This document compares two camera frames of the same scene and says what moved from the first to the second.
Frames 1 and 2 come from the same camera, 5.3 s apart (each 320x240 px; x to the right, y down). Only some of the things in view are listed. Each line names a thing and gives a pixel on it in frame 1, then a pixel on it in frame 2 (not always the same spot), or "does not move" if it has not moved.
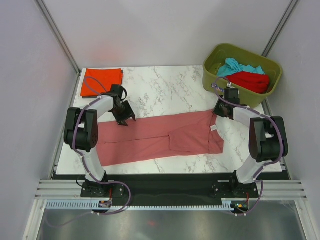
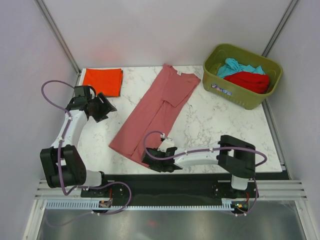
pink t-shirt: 190,134 to 159,112
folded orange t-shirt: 97,81 does not move
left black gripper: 128,113 to 106,106
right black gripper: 216,110 to 156,168
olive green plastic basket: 256,77 does not move
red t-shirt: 253,82 does not move
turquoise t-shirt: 232,66 does not move
